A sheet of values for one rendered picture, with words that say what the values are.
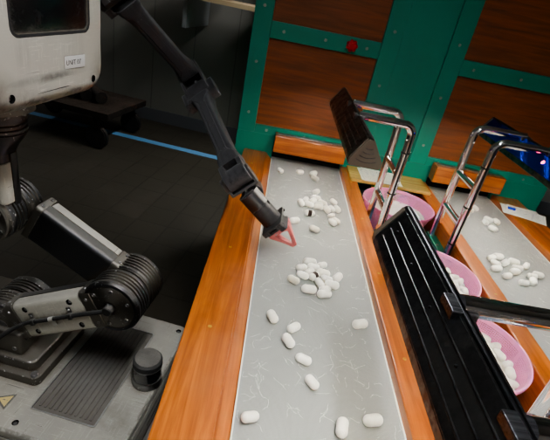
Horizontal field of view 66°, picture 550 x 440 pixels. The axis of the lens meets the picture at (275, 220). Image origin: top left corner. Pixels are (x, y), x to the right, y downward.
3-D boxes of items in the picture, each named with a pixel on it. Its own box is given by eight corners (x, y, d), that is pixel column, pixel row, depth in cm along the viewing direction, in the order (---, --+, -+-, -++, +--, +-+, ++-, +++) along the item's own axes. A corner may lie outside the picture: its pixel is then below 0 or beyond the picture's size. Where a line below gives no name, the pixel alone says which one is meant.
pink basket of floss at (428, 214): (399, 250, 145) (408, 226, 141) (342, 215, 162) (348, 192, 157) (438, 234, 162) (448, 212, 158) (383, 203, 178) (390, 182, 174)
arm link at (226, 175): (178, 92, 132) (207, 72, 131) (189, 104, 137) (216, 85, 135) (218, 189, 108) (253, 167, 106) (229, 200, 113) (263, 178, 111)
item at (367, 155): (347, 164, 101) (355, 135, 97) (328, 105, 156) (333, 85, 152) (380, 171, 101) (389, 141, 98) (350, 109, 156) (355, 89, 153)
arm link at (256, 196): (237, 200, 110) (253, 186, 109) (237, 191, 117) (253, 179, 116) (253, 218, 113) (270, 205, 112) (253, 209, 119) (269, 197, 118)
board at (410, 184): (350, 181, 169) (351, 178, 169) (346, 167, 183) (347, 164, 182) (429, 195, 171) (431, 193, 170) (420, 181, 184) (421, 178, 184)
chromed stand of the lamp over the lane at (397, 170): (318, 249, 136) (355, 112, 115) (315, 220, 154) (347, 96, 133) (375, 259, 137) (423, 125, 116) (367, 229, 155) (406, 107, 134)
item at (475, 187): (438, 271, 138) (497, 139, 117) (422, 239, 156) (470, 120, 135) (495, 280, 139) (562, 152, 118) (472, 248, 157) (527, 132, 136)
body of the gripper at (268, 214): (286, 210, 120) (270, 191, 118) (285, 227, 111) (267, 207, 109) (269, 223, 122) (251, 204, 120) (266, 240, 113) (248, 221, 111)
